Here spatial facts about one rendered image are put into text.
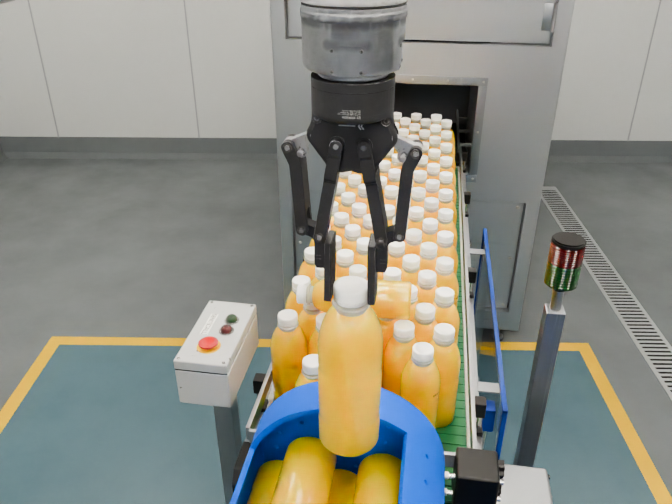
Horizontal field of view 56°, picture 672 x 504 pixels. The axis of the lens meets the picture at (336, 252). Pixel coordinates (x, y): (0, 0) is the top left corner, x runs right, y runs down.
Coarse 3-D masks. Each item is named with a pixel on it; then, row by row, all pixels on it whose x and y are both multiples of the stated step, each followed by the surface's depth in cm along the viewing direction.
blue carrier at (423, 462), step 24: (312, 384) 88; (288, 408) 86; (312, 408) 84; (384, 408) 84; (408, 408) 87; (264, 432) 87; (288, 432) 94; (312, 432) 93; (384, 432) 91; (408, 432) 83; (432, 432) 88; (264, 456) 97; (336, 456) 94; (360, 456) 94; (408, 456) 80; (432, 456) 84; (240, 480) 84; (408, 480) 77; (432, 480) 81
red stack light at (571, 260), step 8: (552, 248) 120; (560, 248) 118; (584, 248) 118; (552, 256) 120; (560, 256) 118; (568, 256) 118; (576, 256) 118; (560, 264) 119; (568, 264) 118; (576, 264) 119
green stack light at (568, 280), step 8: (552, 264) 121; (552, 272) 121; (560, 272) 120; (568, 272) 119; (576, 272) 120; (544, 280) 124; (552, 280) 122; (560, 280) 120; (568, 280) 120; (576, 280) 121; (552, 288) 122; (560, 288) 121; (568, 288) 121
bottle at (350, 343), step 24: (336, 312) 68; (360, 312) 66; (336, 336) 67; (360, 336) 66; (336, 360) 67; (360, 360) 67; (336, 384) 69; (360, 384) 69; (336, 408) 71; (360, 408) 70; (336, 432) 72; (360, 432) 72
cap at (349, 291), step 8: (336, 280) 68; (344, 280) 68; (352, 280) 68; (360, 280) 68; (336, 288) 66; (344, 288) 66; (352, 288) 66; (360, 288) 66; (336, 296) 66; (344, 296) 65; (352, 296) 65; (360, 296) 65; (344, 304) 66; (352, 304) 66; (360, 304) 66
